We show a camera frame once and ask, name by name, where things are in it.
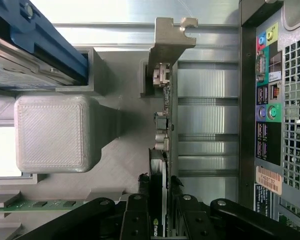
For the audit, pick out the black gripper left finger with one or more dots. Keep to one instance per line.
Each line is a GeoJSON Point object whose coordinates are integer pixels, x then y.
{"type": "Point", "coordinates": [135, 220]}

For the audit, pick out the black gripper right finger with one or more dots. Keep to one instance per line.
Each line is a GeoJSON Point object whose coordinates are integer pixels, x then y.
{"type": "Point", "coordinates": [195, 222]}

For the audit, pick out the green RAM stick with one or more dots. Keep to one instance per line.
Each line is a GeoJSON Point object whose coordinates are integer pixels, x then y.
{"type": "Point", "coordinates": [40, 204]}

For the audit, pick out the grey printed parts rack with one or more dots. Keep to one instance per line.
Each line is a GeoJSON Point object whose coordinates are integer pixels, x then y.
{"type": "Point", "coordinates": [57, 132]}

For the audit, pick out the black open PC case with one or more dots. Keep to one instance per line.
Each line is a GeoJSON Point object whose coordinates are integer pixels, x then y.
{"type": "Point", "coordinates": [297, 125]}

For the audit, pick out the hard disk with blue caddy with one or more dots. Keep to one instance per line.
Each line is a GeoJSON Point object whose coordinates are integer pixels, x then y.
{"type": "Point", "coordinates": [52, 50]}

